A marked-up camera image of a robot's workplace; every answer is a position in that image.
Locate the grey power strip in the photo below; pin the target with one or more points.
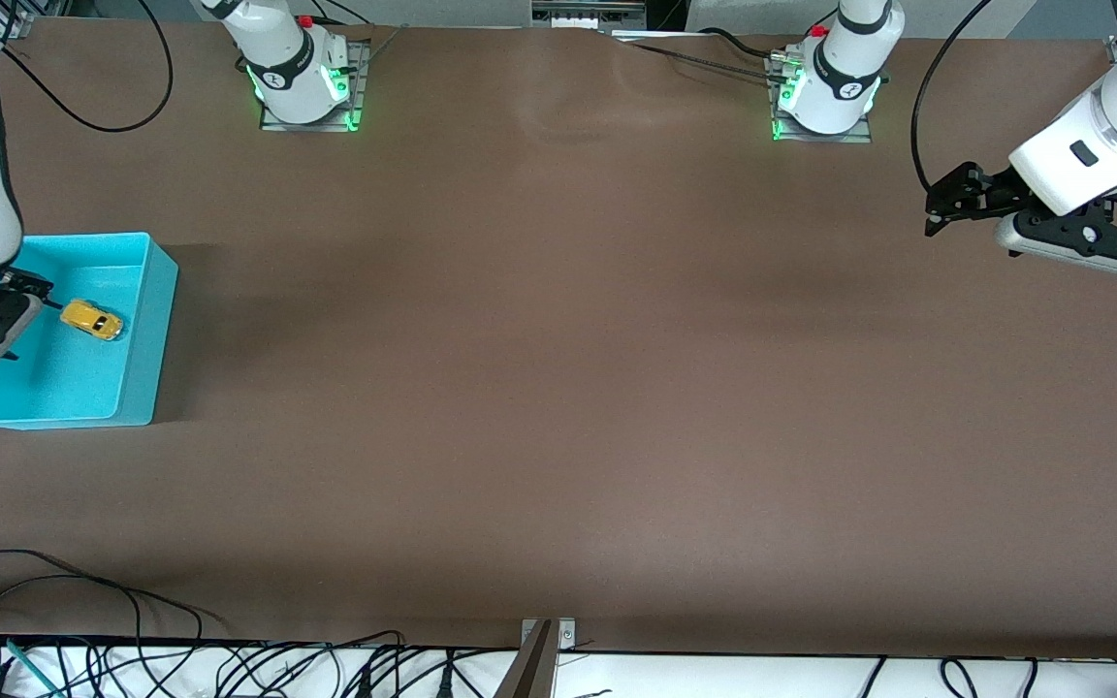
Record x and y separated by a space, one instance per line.
588 12

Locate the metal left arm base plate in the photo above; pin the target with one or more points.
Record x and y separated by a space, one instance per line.
830 139

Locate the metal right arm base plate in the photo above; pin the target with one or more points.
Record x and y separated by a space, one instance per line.
361 78

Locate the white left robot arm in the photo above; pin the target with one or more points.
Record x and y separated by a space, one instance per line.
849 58

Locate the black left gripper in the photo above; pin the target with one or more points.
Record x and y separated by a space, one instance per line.
993 190

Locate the metal table edge bracket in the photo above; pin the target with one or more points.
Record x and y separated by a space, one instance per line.
566 635

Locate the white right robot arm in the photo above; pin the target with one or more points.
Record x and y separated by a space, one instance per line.
287 68

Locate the teal plastic bin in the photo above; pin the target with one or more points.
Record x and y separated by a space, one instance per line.
74 378

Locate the yellow beetle toy car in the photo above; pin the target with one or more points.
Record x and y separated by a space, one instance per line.
91 320

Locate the grey slanted metal bar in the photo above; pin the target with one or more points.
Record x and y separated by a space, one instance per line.
531 669

